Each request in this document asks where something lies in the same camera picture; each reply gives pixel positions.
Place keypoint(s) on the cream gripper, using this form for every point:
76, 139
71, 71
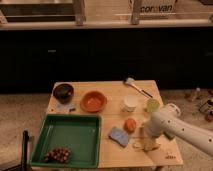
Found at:
149, 143

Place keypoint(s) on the yellow banana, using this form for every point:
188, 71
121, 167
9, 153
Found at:
139, 145

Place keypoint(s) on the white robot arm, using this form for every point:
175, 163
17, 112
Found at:
166, 119

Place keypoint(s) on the red bowl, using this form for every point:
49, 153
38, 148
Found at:
93, 101

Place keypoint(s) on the dark brown bowl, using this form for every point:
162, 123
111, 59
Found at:
63, 93

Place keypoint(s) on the green cucumber toy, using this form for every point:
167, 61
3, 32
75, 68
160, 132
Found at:
169, 136

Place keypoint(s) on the orange tomato toy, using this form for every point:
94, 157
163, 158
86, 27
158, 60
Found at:
130, 125

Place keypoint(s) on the blue sponge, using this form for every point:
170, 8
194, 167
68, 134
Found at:
119, 136

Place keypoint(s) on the light green cup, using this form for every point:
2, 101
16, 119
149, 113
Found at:
152, 105

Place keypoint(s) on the wooden table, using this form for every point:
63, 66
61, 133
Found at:
112, 155

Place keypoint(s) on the white cup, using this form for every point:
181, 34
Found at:
129, 103

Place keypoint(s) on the green plastic tray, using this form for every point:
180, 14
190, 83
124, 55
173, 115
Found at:
78, 133

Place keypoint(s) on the bunch of red grapes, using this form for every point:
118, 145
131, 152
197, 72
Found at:
60, 155

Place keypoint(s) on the black chair frame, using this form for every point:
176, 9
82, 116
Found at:
21, 163

